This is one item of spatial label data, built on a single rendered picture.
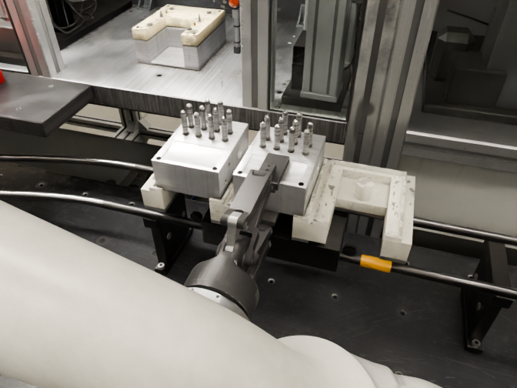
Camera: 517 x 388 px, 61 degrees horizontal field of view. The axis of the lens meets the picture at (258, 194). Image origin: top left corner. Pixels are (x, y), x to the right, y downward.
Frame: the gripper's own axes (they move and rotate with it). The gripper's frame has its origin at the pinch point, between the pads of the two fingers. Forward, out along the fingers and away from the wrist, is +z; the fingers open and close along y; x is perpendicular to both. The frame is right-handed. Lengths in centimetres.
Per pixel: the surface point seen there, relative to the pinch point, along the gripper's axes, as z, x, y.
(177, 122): 146, 97, -89
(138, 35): 28.3, 34.4, 6.5
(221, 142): 4.6, 8.8, 2.4
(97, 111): 143, 146, -88
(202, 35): 31.5, 22.7, 6.8
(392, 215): 2.3, -15.7, -2.6
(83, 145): 34, 60, -26
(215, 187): -1.9, 7.2, -0.2
